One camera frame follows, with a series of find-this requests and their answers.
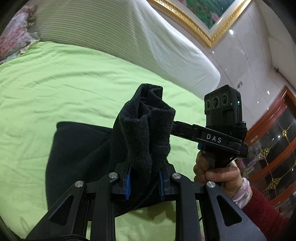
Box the pink floral pillow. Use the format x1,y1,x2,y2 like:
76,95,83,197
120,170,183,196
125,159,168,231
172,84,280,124
1,4,40,64

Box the white striped headboard cushion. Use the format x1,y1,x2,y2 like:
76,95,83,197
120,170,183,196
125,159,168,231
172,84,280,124
34,1,221,98

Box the right forearm red sleeve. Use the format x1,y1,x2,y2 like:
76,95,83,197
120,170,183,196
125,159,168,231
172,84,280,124
231,178,291,241

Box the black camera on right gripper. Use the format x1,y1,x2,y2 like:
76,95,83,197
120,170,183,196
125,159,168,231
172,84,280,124
204,85,243,128

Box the gold framed landscape painting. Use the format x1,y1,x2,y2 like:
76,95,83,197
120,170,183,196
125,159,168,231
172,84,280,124
149,0,251,48

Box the black fleece pants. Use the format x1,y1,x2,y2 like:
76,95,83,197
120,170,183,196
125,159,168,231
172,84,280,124
46,84,175,216

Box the light green bed sheet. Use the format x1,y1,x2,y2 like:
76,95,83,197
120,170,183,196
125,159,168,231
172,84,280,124
1,42,206,237

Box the right hand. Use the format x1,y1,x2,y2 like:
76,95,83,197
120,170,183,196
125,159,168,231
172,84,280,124
193,151,243,198

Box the wooden glass cabinet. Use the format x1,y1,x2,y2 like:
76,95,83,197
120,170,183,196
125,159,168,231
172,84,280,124
237,86,295,217

